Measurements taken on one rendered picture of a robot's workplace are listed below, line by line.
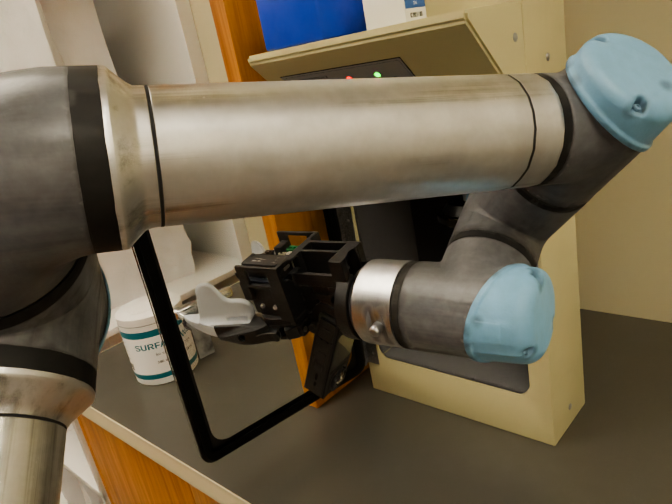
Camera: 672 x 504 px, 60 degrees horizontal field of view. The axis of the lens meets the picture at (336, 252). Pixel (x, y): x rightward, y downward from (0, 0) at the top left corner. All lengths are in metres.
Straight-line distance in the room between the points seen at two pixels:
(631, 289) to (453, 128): 0.91
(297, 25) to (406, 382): 0.57
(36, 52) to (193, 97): 1.39
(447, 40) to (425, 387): 0.55
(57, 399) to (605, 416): 0.75
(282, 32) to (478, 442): 0.61
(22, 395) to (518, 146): 0.32
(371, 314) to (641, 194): 0.75
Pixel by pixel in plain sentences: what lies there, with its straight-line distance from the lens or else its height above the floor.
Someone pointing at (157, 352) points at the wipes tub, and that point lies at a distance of 1.20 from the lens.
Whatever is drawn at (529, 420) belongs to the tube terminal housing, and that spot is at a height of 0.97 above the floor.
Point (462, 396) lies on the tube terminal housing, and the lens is 0.92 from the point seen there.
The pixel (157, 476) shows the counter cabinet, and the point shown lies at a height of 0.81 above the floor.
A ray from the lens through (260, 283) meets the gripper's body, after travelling 0.55.
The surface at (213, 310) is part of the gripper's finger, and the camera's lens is 0.59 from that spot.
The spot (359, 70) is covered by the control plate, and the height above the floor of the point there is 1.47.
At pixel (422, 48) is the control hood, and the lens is 0.63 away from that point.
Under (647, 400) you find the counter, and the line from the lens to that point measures 0.98.
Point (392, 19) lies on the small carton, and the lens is 0.67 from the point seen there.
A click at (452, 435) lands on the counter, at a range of 0.91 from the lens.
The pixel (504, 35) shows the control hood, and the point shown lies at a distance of 0.65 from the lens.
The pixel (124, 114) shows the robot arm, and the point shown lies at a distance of 0.30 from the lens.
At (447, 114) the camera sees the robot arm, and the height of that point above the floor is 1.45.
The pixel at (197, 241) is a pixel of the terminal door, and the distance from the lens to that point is 0.77.
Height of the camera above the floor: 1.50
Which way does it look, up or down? 19 degrees down
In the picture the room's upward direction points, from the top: 11 degrees counter-clockwise
